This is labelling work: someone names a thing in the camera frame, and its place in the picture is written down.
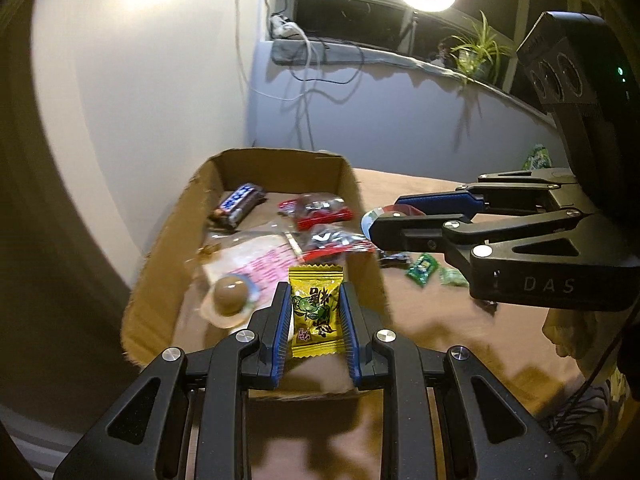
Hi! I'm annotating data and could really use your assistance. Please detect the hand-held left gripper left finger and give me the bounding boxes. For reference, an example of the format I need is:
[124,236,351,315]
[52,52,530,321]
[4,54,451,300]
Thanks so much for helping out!
[52,283,296,480]

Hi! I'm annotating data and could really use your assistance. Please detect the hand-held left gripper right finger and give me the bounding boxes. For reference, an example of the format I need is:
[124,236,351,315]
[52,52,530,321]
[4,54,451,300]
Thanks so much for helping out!
[339,282,584,480]

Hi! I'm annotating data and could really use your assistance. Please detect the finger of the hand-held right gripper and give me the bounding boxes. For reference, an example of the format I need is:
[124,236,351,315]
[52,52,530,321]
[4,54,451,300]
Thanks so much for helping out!
[394,168,582,222]
[367,207,602,282]

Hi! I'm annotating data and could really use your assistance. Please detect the yellow candy packet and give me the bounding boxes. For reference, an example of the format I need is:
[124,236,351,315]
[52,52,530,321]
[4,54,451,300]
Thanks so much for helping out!
[288,263,346,359]

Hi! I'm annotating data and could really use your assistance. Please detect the packed braised egg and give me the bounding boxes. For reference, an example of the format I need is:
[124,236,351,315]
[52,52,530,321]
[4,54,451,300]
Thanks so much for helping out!
[361,204,417,241]
[202,272,261,329]

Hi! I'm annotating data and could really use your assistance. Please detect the sliced bread package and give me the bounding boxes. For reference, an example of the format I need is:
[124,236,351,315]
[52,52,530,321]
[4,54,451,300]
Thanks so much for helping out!
[200,230,302,311]

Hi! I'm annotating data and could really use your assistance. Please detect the red dried fruit packet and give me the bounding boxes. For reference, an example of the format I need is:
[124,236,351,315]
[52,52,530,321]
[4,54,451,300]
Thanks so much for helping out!
[277,192,354,231]
[295,225,377,264]

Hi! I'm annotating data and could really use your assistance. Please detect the brown cardboard box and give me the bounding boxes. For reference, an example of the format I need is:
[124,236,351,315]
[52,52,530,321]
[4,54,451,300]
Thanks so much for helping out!
[120,147,387,402]

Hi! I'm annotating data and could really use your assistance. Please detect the person's right hand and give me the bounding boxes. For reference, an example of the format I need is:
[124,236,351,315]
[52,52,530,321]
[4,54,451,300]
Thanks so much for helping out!
[542,307,622,377]

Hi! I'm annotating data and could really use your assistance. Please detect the green candy packet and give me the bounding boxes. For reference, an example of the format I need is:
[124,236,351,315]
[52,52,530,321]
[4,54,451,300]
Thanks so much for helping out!
[439,267,471,289]
[405,252,439,289]

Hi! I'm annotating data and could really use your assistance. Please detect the green snack bag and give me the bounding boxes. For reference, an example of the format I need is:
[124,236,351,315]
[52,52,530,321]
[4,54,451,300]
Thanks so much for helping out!
[522,144,554,171]

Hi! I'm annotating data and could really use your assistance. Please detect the tan tablecloth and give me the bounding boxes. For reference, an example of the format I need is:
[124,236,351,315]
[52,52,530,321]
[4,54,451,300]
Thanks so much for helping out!
[175,167,640,480]

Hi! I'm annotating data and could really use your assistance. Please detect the potted spider plant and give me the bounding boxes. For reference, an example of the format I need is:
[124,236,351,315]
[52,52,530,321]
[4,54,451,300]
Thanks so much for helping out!
[440,10,516,87]

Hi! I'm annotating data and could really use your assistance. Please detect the grey windowsill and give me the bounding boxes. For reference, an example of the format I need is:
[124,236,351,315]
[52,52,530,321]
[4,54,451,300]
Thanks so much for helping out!
[271,37,562,132]

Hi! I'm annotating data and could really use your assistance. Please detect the window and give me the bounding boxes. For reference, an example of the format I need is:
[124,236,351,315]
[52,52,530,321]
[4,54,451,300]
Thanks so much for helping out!
[287,0,546,101]

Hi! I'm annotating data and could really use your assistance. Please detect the white power strip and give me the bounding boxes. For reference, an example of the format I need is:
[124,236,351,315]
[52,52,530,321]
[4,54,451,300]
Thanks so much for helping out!
[270,14,302,39]

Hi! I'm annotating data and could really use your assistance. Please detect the striped clothing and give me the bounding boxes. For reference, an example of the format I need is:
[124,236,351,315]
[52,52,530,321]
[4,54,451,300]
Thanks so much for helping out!
[545,370,640,472]

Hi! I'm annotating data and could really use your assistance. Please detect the ring light stand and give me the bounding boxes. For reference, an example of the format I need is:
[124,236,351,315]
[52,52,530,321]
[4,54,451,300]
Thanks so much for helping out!
[407,10,422,57]

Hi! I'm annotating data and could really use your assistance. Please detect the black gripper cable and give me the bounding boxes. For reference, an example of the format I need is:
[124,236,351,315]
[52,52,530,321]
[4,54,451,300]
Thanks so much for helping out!
[549,330,632,436]

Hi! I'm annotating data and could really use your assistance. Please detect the white cable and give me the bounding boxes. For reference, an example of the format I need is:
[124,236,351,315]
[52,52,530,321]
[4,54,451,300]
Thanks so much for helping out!
[234,0,321,103]

